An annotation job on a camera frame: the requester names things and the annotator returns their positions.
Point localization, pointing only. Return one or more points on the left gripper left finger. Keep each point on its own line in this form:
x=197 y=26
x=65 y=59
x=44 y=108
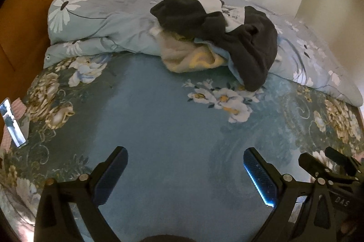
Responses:
x=55 y=220

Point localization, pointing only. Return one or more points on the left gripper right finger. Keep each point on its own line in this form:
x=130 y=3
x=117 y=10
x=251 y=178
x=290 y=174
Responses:
x=302 y=211

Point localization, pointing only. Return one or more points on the black white jacket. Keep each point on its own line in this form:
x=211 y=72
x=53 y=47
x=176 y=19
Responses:
x=246 y=35

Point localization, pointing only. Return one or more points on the smartphone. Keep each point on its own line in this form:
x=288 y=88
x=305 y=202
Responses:
x=11 y=122

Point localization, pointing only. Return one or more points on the teal floral bed blanket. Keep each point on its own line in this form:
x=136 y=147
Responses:
x=185 y=135

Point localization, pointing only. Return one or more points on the brown leather headboard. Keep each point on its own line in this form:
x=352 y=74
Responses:
x=24 y=40

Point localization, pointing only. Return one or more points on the beige yellow garment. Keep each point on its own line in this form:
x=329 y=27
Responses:
x=182 y=56

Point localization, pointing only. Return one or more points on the grey floral quilt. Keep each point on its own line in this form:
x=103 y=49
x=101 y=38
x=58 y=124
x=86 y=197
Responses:
x=89 y=27

